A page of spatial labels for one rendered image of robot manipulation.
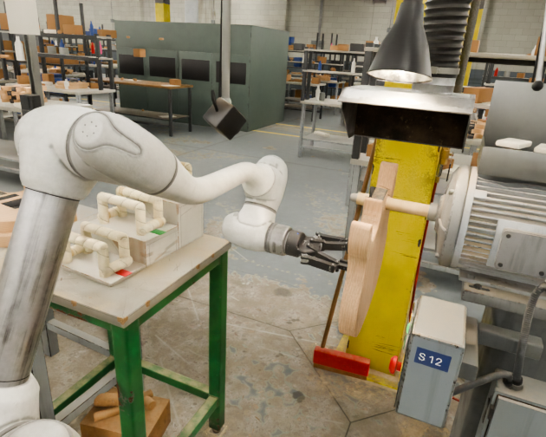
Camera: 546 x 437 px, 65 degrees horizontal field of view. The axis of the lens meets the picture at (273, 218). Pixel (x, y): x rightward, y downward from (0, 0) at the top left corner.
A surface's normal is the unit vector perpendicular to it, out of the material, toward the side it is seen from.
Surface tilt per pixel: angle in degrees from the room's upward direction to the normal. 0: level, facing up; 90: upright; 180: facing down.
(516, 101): 90
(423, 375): 90
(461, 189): 42
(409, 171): 90
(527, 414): 90
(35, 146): 70
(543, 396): 0
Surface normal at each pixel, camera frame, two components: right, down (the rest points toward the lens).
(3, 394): 0.63, -0.52
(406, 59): -0.06, -0.12
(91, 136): -0.22, -0.26
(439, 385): -0.40, 0.31
